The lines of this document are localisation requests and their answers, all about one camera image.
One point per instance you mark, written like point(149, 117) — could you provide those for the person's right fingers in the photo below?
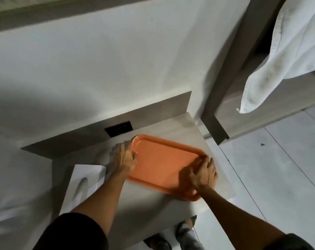
point(208, 164)

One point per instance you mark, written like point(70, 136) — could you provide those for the black right sleeve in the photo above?
point(300, 243)

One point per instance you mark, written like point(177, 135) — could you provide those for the person's left hand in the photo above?
point(123, 161)

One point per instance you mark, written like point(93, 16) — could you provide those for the black left sleeve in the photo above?
point(69, 234)

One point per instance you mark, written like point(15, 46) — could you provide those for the black sleeve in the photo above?
point(300, 243)
point(69, 234)

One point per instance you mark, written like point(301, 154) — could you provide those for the orange plastic tray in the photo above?
point(162, 166)

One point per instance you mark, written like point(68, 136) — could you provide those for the person's left thumb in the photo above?
point(134, 156)

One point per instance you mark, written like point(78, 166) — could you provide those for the person's right hand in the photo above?
point(204, 177)

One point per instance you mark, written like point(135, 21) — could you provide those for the white pillow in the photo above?
point(284, 49)

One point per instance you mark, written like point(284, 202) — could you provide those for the person's left forearm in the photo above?
point(102, 195)

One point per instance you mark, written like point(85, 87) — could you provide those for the black wall socket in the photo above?
point(119, 129)

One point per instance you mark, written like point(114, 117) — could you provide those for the white bed sheet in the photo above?
point(14, 195)

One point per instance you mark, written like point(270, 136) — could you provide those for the grey wooden bed frame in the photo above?
point(219, 101)

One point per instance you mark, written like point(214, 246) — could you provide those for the person's right forearm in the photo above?
point(235, 218)

